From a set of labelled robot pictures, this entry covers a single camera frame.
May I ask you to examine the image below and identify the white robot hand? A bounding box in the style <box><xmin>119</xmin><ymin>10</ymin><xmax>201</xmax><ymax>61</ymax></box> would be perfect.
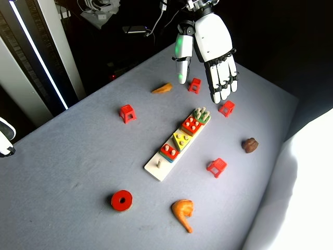
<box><xmin>171</xmin><ymin>11</ymin><xmax>239</xmax><ymax>105</ymax></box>
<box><xmin>0</xmin><ymin>116</ymin><xmax>17</xmax><ymax>158</ymax></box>

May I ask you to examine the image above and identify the stack of colourful rings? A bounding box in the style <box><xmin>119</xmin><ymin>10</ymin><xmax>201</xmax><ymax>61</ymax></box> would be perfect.
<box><xmin>110</xmin><ymin>190</ymin><xmax>133</xmax><ymax>212</ymax></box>

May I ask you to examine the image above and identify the green cross shape stack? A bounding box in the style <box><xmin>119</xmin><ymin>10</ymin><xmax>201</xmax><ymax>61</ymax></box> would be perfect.
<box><xmin>191</xmin><ymin>106</ymin><xmax>211</xmax><ymax>124</ymax></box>

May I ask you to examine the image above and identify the red square shape stack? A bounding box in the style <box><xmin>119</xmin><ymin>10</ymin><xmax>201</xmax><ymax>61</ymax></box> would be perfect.
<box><xmin>181</xmin><ymin>116</ymin><xmax>202</xmax><ymax>136</ymax></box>

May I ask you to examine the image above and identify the yellow triangle shape stack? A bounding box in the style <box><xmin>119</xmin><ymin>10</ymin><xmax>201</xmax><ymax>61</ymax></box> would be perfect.
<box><xmin>172</xmin><ymin>132</ymin><xmax>193</xmax><ymax>152</ymax></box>

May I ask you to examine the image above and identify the red rectangle shape stack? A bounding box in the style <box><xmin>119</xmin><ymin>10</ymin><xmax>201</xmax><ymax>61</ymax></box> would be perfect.
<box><xmin>159</xmin><ymin>143</ymin><xmax>181</xmax><ymax>164</ymax></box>

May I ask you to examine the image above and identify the wooden shape sorter board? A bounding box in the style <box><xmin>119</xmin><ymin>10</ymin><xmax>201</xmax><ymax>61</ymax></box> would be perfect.
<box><xmin>144</xmin><ymin>106</ymin><xmax>212</xmax><ymax>182</ymax></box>

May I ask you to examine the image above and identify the red toy stool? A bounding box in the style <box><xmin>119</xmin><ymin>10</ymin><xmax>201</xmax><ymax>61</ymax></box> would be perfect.
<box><xmin>187</xmin><ymin>77</ymin><xmax>202</xmax><ymax>94</ymax></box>
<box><xmin>217</xmin><ymin>100</ymin><xmax>236</xmax><ymax>118</ymax></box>
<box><xmin>206</xmin><ymin>157</ymin><xmax>228</xmax><ymax>179</ymax></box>
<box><xmin>119</xmin><ymin>104</ymin><xmax>137</xmax><ymax>124</ymax></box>

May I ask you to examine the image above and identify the orange toy bread piece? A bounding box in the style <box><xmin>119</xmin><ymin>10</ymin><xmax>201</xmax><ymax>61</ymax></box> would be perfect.
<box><xmin>151</xmin><ymin>82</ymin><xmax>173</xmax><ymax>94</ymax></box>

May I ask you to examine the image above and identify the grey table cloth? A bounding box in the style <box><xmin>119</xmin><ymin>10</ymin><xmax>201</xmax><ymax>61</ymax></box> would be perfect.
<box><xmin>0</xmin><ymin>43</ymin><xmax>300</xmax><ymax>250</ymax></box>

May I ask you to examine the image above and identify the dark flat device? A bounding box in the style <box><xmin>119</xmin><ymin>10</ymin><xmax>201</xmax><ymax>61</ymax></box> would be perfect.
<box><xmin>122</xmin><ymin>25</ymin><xmax>148</xmax><ymax>35</ymax></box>

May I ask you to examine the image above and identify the lit white light strip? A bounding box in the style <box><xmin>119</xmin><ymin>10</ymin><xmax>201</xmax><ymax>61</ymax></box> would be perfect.
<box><xmin>9</xmin><ymin>0</ymin><xmax>69</xmax><ymax>110</ymax></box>

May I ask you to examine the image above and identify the brown toy food lump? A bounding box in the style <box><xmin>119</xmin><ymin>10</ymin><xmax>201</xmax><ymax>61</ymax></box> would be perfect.
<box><xmin>241</xmin><ymin>137</ymin><xmax>260</xmax><ymax>154</ymax></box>

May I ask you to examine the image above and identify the orange toy chicken leg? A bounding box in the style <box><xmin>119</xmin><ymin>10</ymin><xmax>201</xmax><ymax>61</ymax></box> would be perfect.
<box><xmin>171</xmin><ymin>199</ymin><xmax>195</xmax><ymax>234</ymax></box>

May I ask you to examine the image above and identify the white backdrop curtain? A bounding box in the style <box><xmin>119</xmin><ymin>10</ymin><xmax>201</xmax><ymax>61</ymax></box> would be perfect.
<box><xmin>241</xmin><ymin>108</ymin><xmax>333</xmax><ymax>250</ymax></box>

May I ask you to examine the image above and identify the white cable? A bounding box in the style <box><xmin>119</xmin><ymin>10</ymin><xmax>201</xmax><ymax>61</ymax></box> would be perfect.
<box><xmin>145</xmin><ymin>0</ymin><xmax>168</xmax><ymax>37</ymax></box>

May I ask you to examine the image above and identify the grey-white frame post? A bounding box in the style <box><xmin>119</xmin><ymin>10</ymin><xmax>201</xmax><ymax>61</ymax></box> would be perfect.
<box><xmin>0</xmin><ymin>35</ymin><xmax>54</xmax><ymax>127</ymax></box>

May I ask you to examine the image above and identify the white frame post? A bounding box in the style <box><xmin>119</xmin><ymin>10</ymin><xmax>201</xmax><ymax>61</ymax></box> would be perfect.
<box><xmin>36</xmin><ymin>0</ymin><xmax>87</xmax><ymax>101</ymax></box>

